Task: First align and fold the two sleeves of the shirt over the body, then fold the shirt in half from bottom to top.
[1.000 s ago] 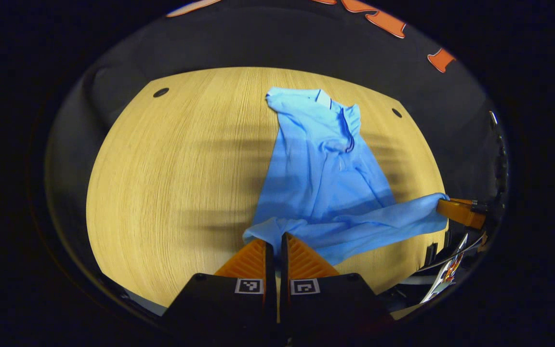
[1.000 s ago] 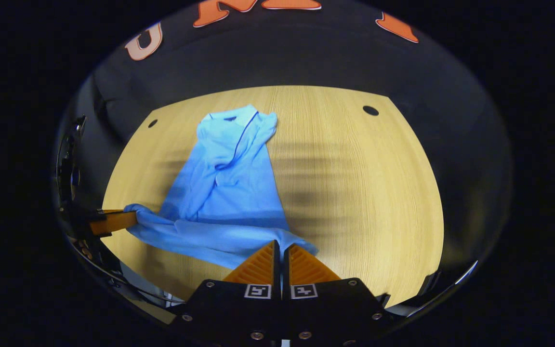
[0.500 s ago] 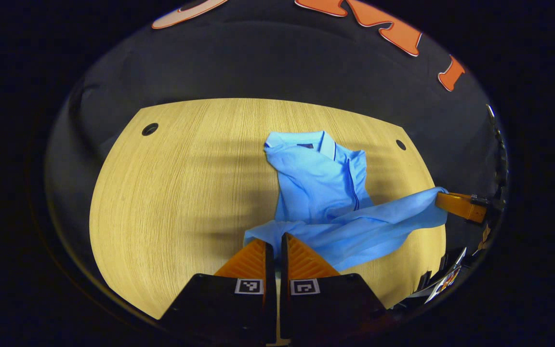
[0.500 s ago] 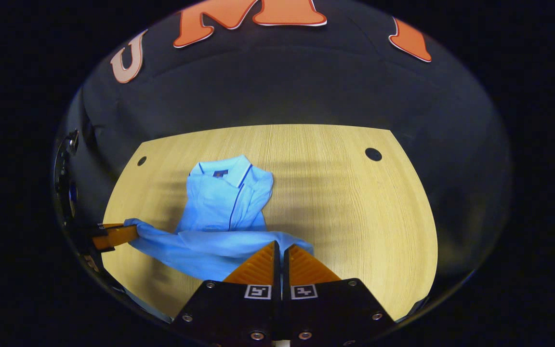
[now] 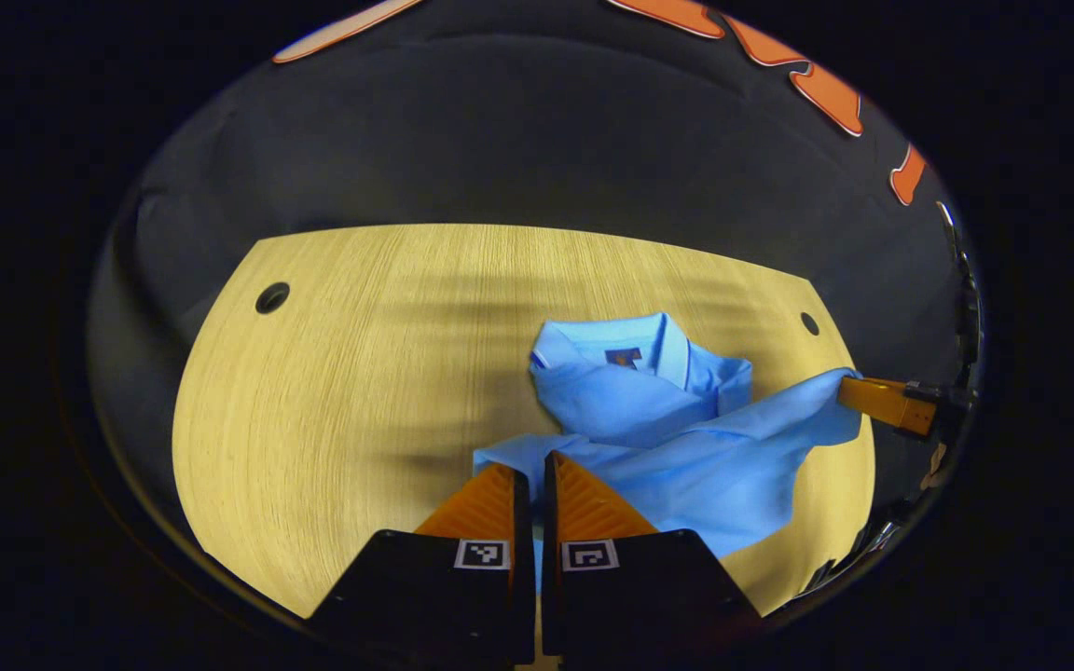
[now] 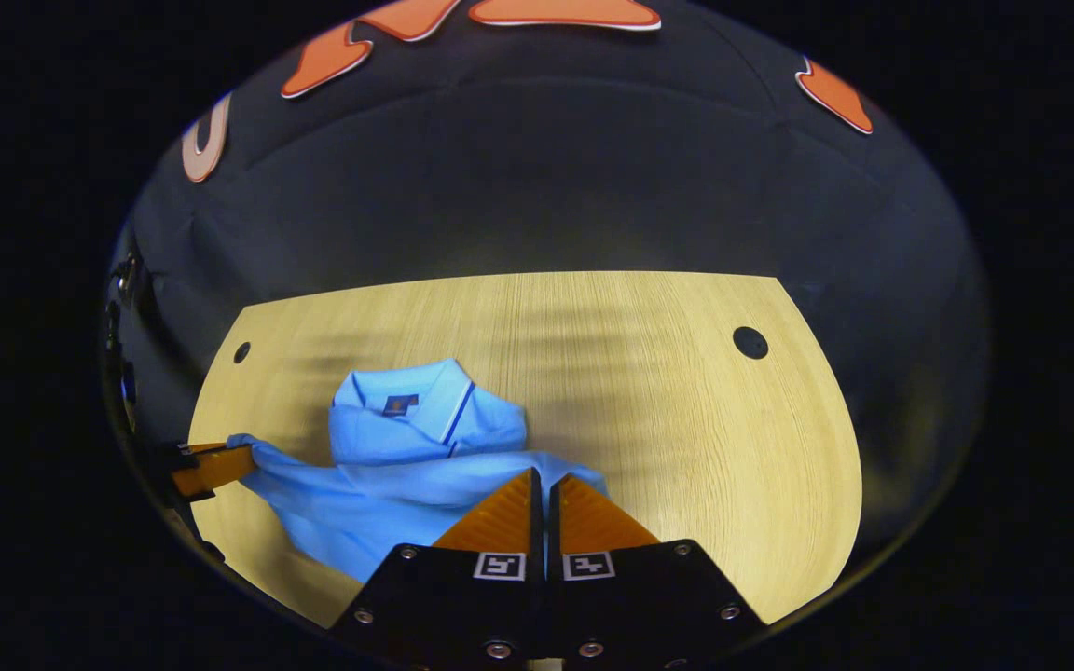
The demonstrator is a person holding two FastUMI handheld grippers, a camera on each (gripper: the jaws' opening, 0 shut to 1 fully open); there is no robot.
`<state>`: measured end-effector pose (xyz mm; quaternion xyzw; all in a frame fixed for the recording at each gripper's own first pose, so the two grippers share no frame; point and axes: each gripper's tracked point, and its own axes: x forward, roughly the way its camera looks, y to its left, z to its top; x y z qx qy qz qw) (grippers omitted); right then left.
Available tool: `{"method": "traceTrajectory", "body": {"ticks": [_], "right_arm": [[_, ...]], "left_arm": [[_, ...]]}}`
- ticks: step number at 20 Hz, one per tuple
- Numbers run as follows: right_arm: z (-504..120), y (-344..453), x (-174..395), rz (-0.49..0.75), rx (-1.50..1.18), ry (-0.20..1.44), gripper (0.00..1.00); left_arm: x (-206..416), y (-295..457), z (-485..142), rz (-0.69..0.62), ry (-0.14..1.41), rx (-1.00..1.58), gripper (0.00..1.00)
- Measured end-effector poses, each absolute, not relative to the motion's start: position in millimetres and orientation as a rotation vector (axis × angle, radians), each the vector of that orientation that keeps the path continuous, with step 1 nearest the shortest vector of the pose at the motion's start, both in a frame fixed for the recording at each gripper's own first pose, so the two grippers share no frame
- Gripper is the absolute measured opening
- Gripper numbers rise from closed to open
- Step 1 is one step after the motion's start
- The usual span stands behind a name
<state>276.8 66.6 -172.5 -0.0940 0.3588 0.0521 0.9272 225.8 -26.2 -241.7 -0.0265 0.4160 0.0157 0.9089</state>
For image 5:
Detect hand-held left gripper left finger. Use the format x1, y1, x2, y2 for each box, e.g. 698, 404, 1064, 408
309, 463, 538, 667

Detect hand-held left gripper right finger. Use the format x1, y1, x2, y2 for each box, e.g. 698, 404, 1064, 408
542, 451, 766, 658

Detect light blue T-shirt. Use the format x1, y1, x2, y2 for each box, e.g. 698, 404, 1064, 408
472, 312, 864, 597

